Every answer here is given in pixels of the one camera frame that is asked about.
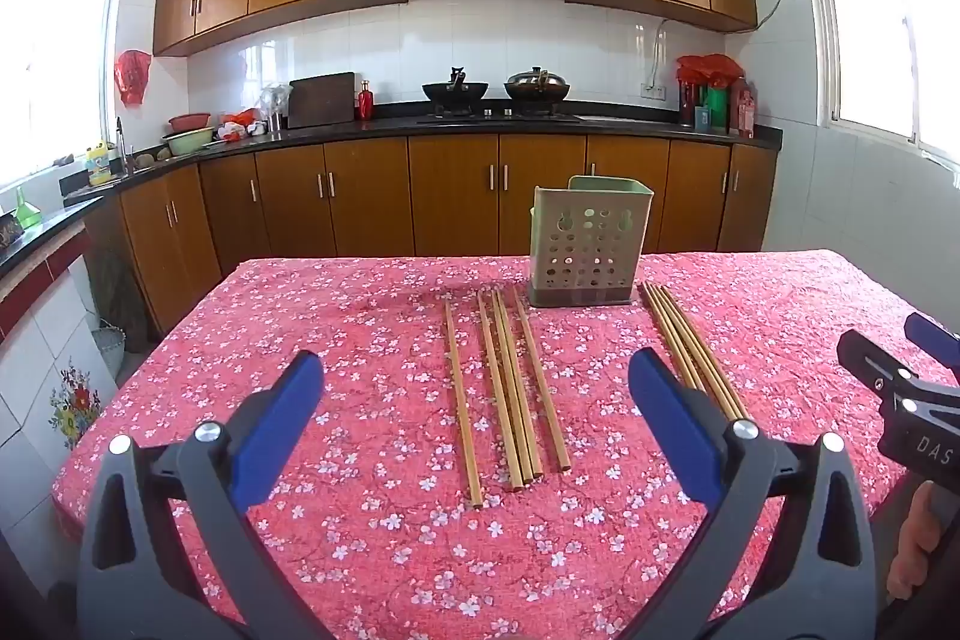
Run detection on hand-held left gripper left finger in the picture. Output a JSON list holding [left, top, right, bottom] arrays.
[[77, 350, 335, 640]]

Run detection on black wok with lid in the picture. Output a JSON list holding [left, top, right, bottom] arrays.
[[504, 68, 572, 103]]

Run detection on window beside sink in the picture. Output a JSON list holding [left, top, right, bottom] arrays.
[[0, 0, 125, 193]]

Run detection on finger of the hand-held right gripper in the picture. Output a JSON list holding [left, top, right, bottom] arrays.
[[902, 311, 960, 386], [836, 328, 925, 412]]

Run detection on person's right hand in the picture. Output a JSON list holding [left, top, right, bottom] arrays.
[[887, 480, 947, 603]]

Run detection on red hanging bag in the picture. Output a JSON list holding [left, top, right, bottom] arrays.
[[114, 50, 153, 106]]

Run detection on perforated grey-green chopstick holder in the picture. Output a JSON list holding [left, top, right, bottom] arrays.
[[527, 175, 655, 310]]

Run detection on black open wok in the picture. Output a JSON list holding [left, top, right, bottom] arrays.
[[421, 66, 490, 103]]

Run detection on white power cable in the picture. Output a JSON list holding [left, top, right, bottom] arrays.
[[649, 17, 671, 86]]

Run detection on green basin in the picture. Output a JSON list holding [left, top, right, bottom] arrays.
[[162, 128, 219, 157]]

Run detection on black kitchen countertop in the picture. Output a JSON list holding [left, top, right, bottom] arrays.
[[0, 101, 784, 278]]

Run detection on yellow detergent bottle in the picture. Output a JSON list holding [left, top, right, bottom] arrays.
[[87, 141, 114, 188]]

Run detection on dark wooden cutting board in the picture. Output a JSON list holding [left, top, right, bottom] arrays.
[[287, 72, 356, 130]]

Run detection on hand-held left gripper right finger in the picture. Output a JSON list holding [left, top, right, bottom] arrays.
[[627, 346, 878, 640]]

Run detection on black gas stove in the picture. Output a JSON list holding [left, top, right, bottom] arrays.
[[416, 107, 583, 126]]

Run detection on window with white frame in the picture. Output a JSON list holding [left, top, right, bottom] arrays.
[[793, 0, 960, 189]]

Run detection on wooden base cabinets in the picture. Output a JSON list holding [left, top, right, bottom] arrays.
[[82, 131, 778, 341]]

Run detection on red thermos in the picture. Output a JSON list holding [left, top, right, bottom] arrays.
[[679, 71, 703, 126]]

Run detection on clear plastic container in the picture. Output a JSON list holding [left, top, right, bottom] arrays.
[[260, 83, 293, 132]]

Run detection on red white plastic bag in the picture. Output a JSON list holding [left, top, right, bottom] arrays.
[[218, 111, 265, 143]]

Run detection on metal sink faucet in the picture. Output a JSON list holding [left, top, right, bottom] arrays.
[[112, 116, 140, 177]]

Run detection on red floral tablecloth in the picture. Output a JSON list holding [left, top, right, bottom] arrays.
[[51, 248, 960, 640]]

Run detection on white bucket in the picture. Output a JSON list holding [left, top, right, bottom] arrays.
[[91, 321, 128, 390]]

